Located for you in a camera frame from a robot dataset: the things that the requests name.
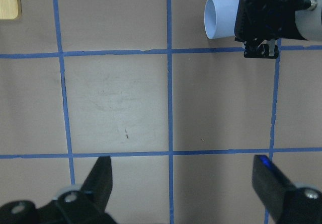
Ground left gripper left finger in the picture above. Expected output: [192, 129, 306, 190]
[80, 156, 113, 212]

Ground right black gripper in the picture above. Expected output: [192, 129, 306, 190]
[234, 0, 309, 59]

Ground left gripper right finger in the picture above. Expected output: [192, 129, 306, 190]
[252, 155, 321, 223]

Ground light blue plastic cup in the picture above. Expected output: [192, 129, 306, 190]
[204, 0, 239, 39]

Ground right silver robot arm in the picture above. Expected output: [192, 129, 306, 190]
[234, 0, 321, 59]

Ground wooden mug tree stand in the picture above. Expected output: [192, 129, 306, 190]
[1, 0, 22, 21]

